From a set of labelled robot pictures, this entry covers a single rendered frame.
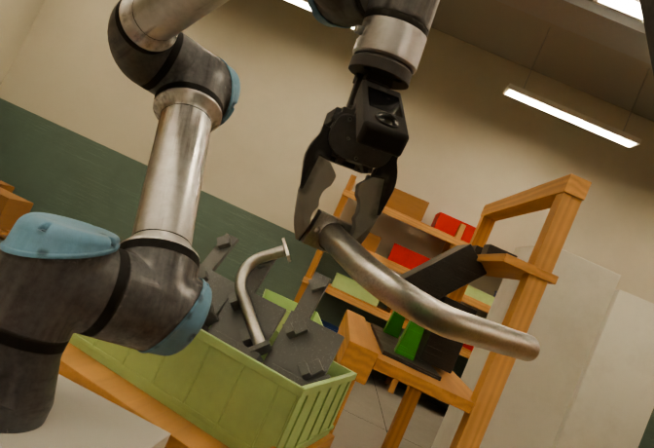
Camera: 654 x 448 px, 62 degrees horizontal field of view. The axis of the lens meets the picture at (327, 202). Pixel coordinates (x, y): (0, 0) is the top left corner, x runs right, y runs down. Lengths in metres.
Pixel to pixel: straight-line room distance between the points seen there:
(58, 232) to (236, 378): 0.59
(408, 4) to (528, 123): 7.36
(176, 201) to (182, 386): 0.51
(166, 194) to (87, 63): 7.78
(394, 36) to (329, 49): 7.27
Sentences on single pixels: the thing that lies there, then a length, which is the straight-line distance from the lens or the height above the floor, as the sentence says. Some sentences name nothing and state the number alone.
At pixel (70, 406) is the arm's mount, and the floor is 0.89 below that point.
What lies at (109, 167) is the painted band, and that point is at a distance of 8.08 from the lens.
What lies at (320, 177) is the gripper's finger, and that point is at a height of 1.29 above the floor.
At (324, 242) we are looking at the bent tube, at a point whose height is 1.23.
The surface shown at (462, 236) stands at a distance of 6.96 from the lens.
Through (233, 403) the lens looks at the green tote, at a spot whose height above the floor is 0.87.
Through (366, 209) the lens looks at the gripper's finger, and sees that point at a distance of 0.59.
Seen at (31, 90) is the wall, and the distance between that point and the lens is 8.82.
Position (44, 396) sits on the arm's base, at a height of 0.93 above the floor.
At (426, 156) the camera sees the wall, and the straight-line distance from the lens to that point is 7.54.
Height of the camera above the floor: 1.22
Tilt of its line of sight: 5 degrees up
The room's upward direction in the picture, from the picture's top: 25 degrees clockwise
